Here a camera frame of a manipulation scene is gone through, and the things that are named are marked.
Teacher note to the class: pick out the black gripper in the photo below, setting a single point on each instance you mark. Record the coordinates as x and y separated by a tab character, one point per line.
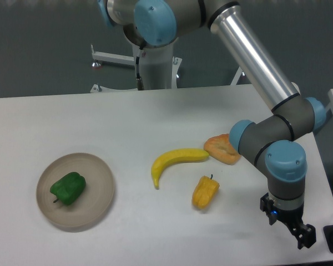
289	212

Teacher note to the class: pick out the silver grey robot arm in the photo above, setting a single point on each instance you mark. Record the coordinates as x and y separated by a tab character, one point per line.
269	145

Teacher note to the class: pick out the yellow bell pepper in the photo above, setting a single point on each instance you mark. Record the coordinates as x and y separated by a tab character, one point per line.
204	192

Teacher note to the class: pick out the beige round plate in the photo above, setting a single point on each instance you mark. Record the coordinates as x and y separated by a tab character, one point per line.
93	203

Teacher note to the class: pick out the green bell pepper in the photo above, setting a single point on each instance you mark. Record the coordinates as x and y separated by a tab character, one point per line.
68	188

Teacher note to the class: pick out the orange bread slice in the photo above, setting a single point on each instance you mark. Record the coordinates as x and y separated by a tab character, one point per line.
220	148

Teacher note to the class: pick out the yellow banana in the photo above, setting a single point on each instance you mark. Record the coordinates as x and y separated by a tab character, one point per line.
174	157

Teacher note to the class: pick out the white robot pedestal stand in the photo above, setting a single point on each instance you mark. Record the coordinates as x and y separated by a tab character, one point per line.
151	69

